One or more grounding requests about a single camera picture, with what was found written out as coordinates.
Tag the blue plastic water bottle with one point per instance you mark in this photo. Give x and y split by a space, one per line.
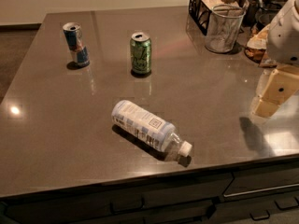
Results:
149 128

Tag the crushed blue energy drink can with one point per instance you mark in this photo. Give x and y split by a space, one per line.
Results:
73 36

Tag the green soda can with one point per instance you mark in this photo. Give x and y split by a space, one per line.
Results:
140 49

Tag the snack bowl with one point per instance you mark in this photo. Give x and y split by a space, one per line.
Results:
256 46

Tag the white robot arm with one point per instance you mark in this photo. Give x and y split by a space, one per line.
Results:
290 11

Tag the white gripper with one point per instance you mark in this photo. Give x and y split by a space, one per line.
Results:
284 42

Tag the dark drawer with handle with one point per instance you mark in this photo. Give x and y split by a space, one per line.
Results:
258 181

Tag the black wire napkin holder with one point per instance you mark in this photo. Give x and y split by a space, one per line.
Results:
200 10

